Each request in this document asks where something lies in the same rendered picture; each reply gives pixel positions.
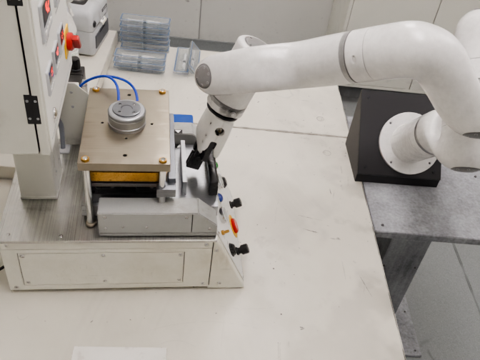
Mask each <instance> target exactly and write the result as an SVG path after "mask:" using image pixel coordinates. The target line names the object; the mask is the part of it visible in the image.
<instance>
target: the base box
mask: <svg viewBox="0 0 480 360"><path fill-rule="evenodd" d="M0 252H1V257H2V260H3V263H4V268H5V272H6V276H7V279H8V283H9V287H10V289H11V290H29V289H103V288H141V287H178V286H207V288H233V287H244V282H243V279H242V278H241V276H240V274H239V272H238V271H237V269H236V267H235V266H234V263H233V261H232V260H231V258H230V256H229V255H228V253H227V251H226V249H225V248H224V245H223V244H222V242H221V240H220V238H219V237H218V235H217V242H188V243H84V244H0Z"/></svg>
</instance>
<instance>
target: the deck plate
mask: <svg viewBox="0 0 480 360"><path fill-rule="evenodd" d="M70 145H71V150H70V153H69V154H60V157H61V167H62V169H63V174H62V178H61V185H60V189H59V195H58V199H21V198H20V196H21V193H20V189H19V183H18V179H17V175H16V170H15V173H14V177H13V180H12V183H11V187H10V189H9V194H8V197H7V200H6V204H5V207H4V211H3V214H2V217H1V221H0V244H84V243H188V242H217V233H216V236H99V225H98V216H94V218H95V219H96V221H97V225H96V226H95V227H87V226H86V220H87V216H82V212H81V202H82V196H83V192H84V181H83V174H82V171H78V169H77V160H78V155H79V147H80V144H70Z"/></svg>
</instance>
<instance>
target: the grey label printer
mask: <svg viewBox="0 0 480 360"><path fill-rule="evenodd" d="M70 6H71V9H72V11H73V13H74V15H73V16H72V18H73V20H74V23H75V25H76V32H77V35H78V36H79V38H80V41H81V48H80V49H79V54H84V55H89V56H92V55H94V54H95V53H96V52H97V51H98V49H99V47H100V46H101V44H102V43H103V41H104V39H105V38H106V36H107V35H108V33H109V18H108V6H107V0H73V1H72V2H70Z"/></svg>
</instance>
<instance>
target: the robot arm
mask: <svg viewBox="0 0 480 360"><path fill-rule="evenodd" d="M194 79H195V82H196V85H197V86H198V88H199V89H200V90H202V91H203V92H204V93H206V94H208V96H207V103H206V104H207V107H206V109H205V111H204V112H203V114H202V116H201V118H200V119H199V122H198V124H197V126H196V142H195V144H194V147H193V150H191V153H190V154H189V156H188V158H187V160H186V167H189V168H192V169H196V170H199V168H200V166H201V164H202V163H203V161H204V162H207V161H208V158H209V156H210V154H211V151H212V149H213V155H214V157H215V158H217V157H218V156H219V154H220V153H221V150H222V149H223V147H224V145H225V143H226V141H227V139H228V137H229V134H230V133H231V130H232V127H233V125H234V122H235V121H236V120H237V119H239V118H240V117H242V115H243V113H244V112H245V110H246V108H247V106H248V105H249V103H250V101H251V100H252V98H253V96H254V94H255V93H256V92H264V91H281V90H289V89H307V88H316V87H324V86H338V85H344V84H356V83H362V82H368V81H380V80H387V79H413V80H415V81H417V82H418V84H419V85H420V86H421V88H422V89H423V90H424V92H425V93H426V95H427V96H428V98H429V100H430V102H431V103H432V105H433V107H434V108H435V110H433V111H430V112H428V113H426V114H424V115H421V114H416V113H412V112H405V113H401V114H397V115H396V116H393V117H392V118H390V119H389V120H388V121H387V122H386V123H385V124H384V126H383V127H382V130H381V132H380V135H379V150H380V153H381V156H382V158H383V160H384V161H385V162H386V163H387V164H388V165H389V166H390V167H391V168H392V169H393V170H395V171H397V172H399V173H402V174H418V173H421V172H423V171H426V170H427V169H428V168H430V167H431V166H432V165H433V164H434V162H435V161H436V159H438V161H439V162H440V163H441V164H443V165H444V166H445V167H447V168H449V169H451V170H454V171H459V172H465V173H474V172H476V171H480V8H476V9H474V10H472V11H470V12H468V13H467V14H465V15H464V16H463V17H462V18H461V19H460V20H459V22H458V24H457V26H456V30H455V34H454V35H453V34H451V33H450V32H449V31H447V30H446V29H443V28H441V27H440V26H437V25H435V24H430V23H428V22H425V21H398V22H394V23H390V24H382V25H378V26H371V27H366V28H362V29H356V30H352V31H345V32H341V33H337V34H330V35H326V36H320V37H316V38H313V39H307V40H303V41H295V42H288V43H280V44H266V43H265V42H263V41H262V40H260V39H258V38H256V37H254V36H249V35H242V36H240V37H239V38H238V39H237V41H236V43H235V44H234V47H233V49H232V50H231V51H225V52H222V53H219V54H214V55H211V56H208V57H206V58H205V59H203V60H201V61H200V62H199V63H198V65H197V66H196V69H195V72H194Z"/></svg>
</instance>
